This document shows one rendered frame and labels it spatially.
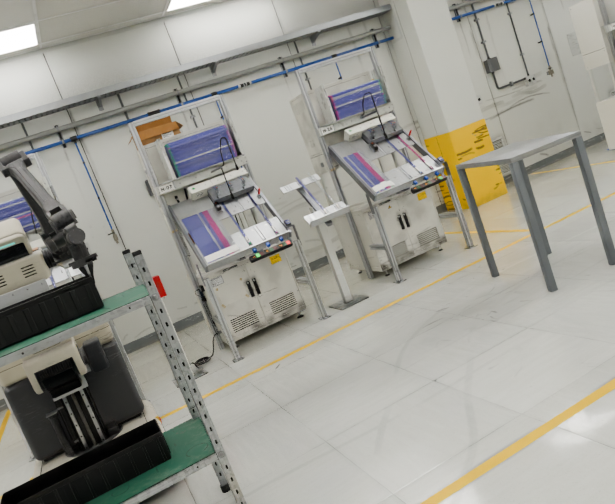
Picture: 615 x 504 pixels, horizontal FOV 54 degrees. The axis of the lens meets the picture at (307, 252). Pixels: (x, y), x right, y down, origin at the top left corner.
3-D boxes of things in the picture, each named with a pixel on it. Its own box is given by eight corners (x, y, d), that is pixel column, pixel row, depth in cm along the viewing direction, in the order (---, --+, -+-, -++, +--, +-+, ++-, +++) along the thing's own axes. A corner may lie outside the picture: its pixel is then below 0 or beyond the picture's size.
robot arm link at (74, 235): (69, 209, 216) (47, 221, 213) (74, 206, 206) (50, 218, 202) (88, 237, 219) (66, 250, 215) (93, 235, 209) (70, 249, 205)
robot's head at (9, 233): (-21, 255, 261) (-36, 231, 250) (28, 237, 268) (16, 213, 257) (-15, 277, 252) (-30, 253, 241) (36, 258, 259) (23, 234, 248)
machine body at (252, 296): (309, 314, 488) (282, 243, 479) (231, 351, 465) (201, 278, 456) (283, 306, 549) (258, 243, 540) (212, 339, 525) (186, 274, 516)
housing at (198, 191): (249, 185, 491) (248, 172, 480) (193, 206, 474) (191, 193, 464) (244, 179, 495) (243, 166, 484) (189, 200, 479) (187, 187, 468)
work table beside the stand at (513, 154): (552, 292, 340) (510, 158, 329) (491, 277, 409) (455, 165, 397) (619, 263, 347) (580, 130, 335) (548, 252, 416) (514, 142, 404)
